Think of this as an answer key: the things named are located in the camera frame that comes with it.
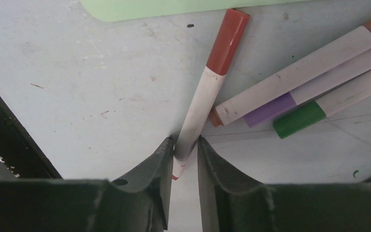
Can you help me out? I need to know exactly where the red capped white marker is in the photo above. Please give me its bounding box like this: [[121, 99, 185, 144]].
[[172, 8, 251, 180]]

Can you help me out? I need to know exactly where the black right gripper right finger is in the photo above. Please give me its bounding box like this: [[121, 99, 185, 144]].
[[197, 137, 371, 232]]

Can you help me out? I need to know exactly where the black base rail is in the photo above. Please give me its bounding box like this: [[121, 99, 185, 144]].
[[0, 97, 62, 179]]

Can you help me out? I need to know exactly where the green capped short marker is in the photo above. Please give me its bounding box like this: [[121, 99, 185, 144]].
[[273, 70, 371, 139]]

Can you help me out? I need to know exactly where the purple capped marker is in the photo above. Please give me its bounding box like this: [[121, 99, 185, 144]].
[[244, 49, 371, 128]]

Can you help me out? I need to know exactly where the green clipboard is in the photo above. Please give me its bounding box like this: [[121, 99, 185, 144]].
[[80, 0, 296, 22]]

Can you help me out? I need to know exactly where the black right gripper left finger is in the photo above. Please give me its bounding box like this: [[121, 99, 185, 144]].
[[0, 137, 173, 232]]

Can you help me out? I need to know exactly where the brown capped white marker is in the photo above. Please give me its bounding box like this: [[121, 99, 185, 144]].
[[208, 20, 371, 127]]

